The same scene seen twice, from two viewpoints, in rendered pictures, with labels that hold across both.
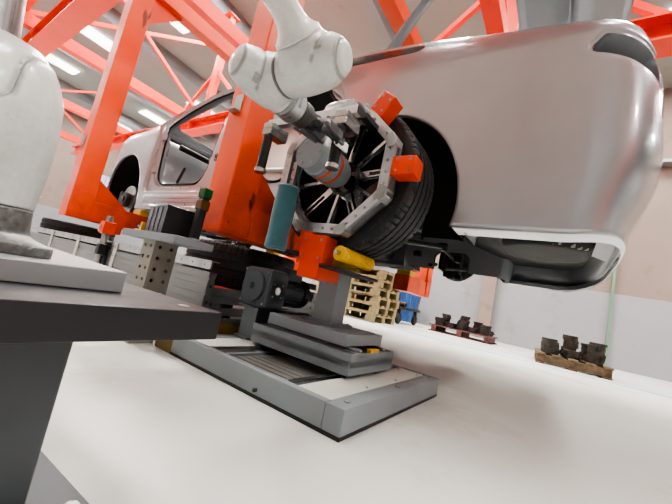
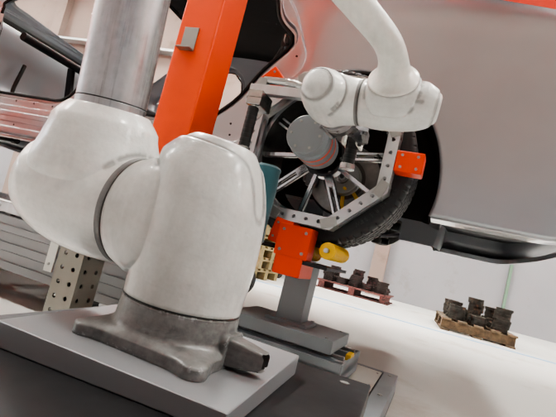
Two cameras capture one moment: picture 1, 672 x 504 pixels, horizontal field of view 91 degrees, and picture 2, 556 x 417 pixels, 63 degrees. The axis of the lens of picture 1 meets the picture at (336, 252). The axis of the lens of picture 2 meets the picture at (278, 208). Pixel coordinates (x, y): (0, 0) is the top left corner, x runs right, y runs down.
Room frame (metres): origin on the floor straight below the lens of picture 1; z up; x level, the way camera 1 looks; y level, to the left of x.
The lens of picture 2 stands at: (-0.19, 0.55, 0.48)
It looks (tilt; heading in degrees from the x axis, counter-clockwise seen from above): 5 degrees up; 346
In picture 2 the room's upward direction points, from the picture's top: 14 degrees clockwise
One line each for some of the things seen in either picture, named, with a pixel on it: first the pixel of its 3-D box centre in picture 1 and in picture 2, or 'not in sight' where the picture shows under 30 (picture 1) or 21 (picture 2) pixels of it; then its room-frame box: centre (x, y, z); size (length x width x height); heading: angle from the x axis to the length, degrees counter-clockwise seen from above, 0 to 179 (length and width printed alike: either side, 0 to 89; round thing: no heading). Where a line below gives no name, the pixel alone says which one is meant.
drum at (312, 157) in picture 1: (325, 163); (313, 143); (1.26, 0.11, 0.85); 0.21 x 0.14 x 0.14; 145
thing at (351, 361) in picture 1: (322, 345); (285, 346); (1.46, -0.02, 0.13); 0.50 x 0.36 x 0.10; 55
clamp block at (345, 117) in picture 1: (347, 122); not in sight; (1.06, 0.05, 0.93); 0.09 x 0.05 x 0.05; 145
